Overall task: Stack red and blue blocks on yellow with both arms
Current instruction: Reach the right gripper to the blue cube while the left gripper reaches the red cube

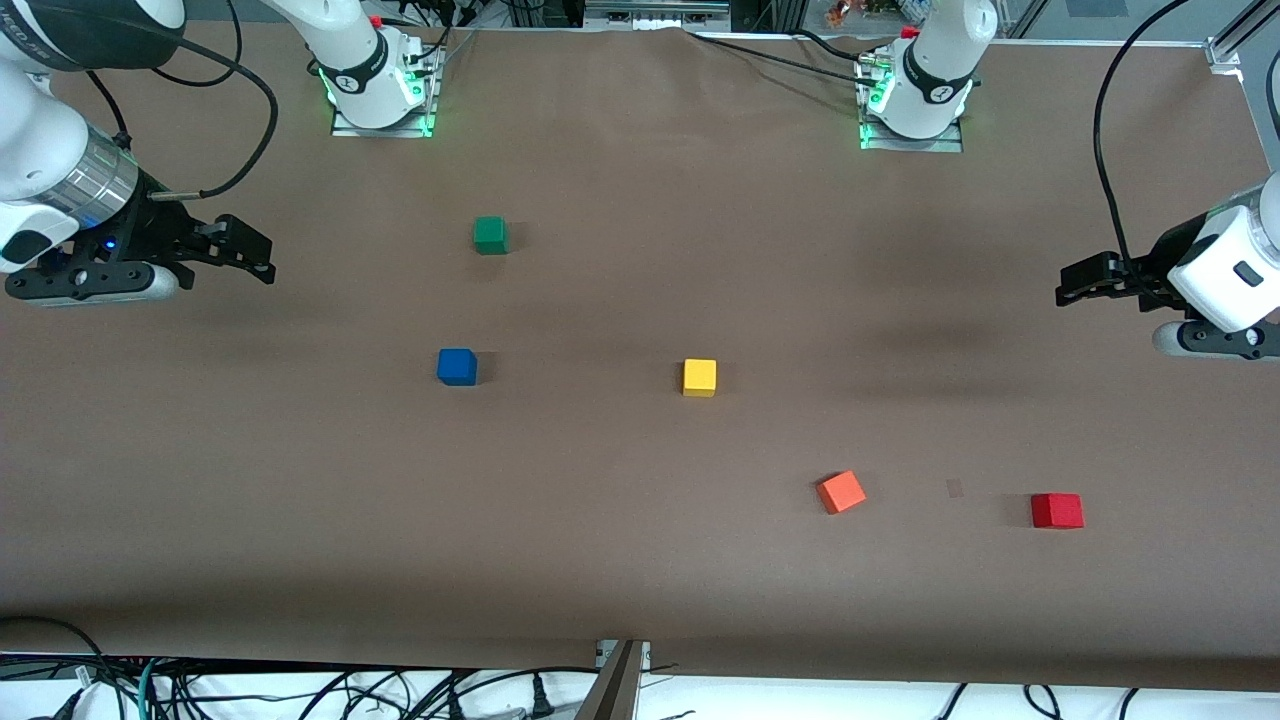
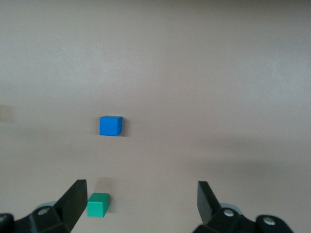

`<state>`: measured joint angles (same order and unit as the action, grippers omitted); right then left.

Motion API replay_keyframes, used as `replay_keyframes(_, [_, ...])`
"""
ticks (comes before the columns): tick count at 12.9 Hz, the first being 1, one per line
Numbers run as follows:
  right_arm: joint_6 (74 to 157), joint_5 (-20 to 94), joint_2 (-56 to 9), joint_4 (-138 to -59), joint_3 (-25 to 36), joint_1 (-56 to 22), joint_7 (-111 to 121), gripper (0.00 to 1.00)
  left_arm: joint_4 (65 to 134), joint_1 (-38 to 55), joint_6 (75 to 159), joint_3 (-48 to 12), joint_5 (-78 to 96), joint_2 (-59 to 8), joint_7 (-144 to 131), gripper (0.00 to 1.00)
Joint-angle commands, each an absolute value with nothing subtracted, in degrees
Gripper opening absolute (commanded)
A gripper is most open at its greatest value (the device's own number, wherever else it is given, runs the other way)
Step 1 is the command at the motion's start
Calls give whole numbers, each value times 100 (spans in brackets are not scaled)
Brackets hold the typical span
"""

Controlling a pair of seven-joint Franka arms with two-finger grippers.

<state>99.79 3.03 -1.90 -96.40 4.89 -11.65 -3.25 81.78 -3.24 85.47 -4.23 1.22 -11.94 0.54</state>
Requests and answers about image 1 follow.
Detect red wooden block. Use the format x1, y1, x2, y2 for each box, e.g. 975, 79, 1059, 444
1031, 492, 1085, 530

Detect orange wooden block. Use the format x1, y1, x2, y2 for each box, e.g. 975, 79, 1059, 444
816, 469, 868, 516

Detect brown table cover sheet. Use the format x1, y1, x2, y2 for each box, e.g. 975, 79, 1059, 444
0, 22, 1280, 693

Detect dark slanted pole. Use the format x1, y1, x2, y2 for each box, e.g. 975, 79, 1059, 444
574, 641, 642, 720

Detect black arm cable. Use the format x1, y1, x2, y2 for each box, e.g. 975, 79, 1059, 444
83, 68, 134, 143
148, 36, 280, 199
1262, 48, 1280, 153
1092, 0, 1197, 279

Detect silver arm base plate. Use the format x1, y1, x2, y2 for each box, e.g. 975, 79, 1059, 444
330, 42, 439, 139
857, 55, 965, 154

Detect aluminium frame profile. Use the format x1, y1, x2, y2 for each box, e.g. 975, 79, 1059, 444
1205, 36, 1280, 173
582, 0, 733, 33

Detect black base cable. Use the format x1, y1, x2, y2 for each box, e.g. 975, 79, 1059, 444
688, 30, 873, 87

